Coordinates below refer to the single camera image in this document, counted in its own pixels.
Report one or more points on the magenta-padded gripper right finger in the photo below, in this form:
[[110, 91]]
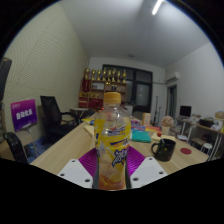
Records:
[[148, 170]]

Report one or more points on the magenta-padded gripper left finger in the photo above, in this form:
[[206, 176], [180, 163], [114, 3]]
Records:
[[75, 171]]

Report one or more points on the yellow-labelled drink bottle orange cap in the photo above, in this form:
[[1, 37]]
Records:
[[111, 140]]

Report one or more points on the black mug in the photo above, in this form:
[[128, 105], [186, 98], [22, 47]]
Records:
[[166, 151]]

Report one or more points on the teal book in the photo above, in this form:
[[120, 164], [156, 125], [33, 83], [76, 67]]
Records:
[[140, 136]]

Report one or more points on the beige notebook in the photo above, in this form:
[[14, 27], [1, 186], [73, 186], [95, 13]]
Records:
[[156, 136]]

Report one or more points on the red-ball stirrer stick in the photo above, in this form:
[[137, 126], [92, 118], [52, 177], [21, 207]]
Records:
[[159, 134]]

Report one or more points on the flat round red coaster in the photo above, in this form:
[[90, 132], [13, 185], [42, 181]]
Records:
[[186, 151]]

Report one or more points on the cream notepad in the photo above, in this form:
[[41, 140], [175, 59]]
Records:
[[89, 130]]

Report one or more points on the orange carton box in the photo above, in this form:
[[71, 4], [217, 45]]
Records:
[[146, 119]]

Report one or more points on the flower bouquet in cup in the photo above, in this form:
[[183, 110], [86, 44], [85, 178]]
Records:
[[167, 121]]

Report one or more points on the black office chair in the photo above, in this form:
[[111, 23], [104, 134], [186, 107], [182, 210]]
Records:
[[50, 113]]

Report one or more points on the black mesh chair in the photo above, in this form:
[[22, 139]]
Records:
[[15, 146]]

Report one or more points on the computer monitor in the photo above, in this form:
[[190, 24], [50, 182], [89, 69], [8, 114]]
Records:
[[185, 111]]

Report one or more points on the wooden side desk white legs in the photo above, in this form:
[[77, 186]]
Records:
[[208, 128]]

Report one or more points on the black case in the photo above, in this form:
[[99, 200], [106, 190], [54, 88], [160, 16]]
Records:
[[206, 122]]

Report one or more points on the dark framed glass door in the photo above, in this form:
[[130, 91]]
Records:
[[141, 95]]

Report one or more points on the purple sign board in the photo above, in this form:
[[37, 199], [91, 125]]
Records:
[[23, 115]]

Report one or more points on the wooden shelf unit with trophies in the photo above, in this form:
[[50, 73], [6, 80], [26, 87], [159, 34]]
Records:
[[100, 93]]

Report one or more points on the ceiling light tube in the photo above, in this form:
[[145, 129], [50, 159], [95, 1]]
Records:
[[157, 7]]

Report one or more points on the white wall air conditioner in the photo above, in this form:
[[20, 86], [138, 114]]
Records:
[[172, 77]]

